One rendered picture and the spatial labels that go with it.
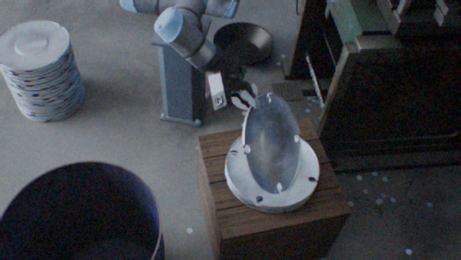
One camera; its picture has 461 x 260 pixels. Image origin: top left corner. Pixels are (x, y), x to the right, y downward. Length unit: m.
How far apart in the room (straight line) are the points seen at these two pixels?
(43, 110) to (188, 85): 0.63
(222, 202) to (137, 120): 0.77
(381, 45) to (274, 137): 0.45
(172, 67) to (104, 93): 0.50
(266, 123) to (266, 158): 0.10
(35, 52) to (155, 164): 0.64
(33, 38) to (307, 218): 1.28
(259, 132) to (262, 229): 0.29
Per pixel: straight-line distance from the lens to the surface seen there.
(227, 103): 1.13
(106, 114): 2.07
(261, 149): 1.27
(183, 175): 1.85
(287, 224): 1.37
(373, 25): 1.56
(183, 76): 1.78
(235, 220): 1.36
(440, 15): 1.55
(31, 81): 1.92
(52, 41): 1.97
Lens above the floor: 1.57
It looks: 53 degrees down
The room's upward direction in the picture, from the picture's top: 5 degrees clockwise
